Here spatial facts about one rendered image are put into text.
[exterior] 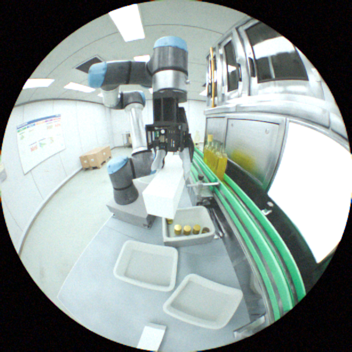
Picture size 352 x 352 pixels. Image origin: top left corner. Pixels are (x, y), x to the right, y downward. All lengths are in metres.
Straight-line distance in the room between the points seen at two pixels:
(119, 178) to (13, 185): 3.09
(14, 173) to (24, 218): 0.99
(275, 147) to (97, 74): 0.61
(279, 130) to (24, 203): 3.81
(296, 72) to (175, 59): 0.49
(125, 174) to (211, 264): 0.56
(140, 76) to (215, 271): 0.70
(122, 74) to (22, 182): 3.26
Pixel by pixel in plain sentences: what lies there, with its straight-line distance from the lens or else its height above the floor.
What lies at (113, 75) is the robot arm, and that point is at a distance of 0.31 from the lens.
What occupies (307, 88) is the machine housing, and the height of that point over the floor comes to 1.48.
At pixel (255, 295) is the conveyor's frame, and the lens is 0.47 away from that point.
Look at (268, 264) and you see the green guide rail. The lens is 0.39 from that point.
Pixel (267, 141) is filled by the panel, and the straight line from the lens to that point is 0.53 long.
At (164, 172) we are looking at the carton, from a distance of 0.26.
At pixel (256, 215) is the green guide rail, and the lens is 0.47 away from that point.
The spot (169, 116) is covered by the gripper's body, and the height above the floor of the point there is 1.24.
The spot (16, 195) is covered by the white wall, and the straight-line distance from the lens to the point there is 3.35.
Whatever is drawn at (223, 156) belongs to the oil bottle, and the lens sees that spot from 0.57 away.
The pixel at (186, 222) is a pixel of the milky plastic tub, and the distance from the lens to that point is 0.56.
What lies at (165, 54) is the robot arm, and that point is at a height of 1.38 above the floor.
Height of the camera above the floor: 1.23
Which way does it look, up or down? 29 degrees down
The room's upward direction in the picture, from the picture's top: straight up
